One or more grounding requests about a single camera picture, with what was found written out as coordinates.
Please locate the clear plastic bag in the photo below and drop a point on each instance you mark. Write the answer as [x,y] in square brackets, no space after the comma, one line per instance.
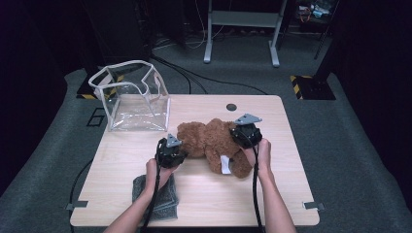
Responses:
[129,103]

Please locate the black cabinet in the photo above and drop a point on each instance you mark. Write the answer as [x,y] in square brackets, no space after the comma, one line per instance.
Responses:
[120,29]

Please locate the cluttered dark shelf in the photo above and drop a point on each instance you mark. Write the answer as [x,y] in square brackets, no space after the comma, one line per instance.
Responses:
[312,13]

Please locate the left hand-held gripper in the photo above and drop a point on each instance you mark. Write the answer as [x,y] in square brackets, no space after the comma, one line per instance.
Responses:
[170,153]

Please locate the white metal stand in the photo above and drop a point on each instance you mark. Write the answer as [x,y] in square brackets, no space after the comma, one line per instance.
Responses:
[243,18]

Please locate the black stand with striped base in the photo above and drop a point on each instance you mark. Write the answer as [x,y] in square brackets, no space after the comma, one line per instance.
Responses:
[85,90]
[312,88]

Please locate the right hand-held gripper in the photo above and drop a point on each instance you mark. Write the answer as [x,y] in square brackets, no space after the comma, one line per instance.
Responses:
[247,134]

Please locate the grey towel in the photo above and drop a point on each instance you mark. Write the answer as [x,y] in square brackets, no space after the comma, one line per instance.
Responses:
[168,199]

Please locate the brown teddy bear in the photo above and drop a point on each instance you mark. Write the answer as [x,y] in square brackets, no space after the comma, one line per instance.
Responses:
[210,144]

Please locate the grey tape strip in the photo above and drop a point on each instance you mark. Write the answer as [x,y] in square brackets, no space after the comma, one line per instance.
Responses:
[77,205]
[313,205]

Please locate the person's right hand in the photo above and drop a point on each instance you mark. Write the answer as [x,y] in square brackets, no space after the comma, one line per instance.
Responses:
[260,158]

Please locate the person's left hand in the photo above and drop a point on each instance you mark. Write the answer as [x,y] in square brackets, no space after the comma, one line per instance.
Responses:
[158,176]

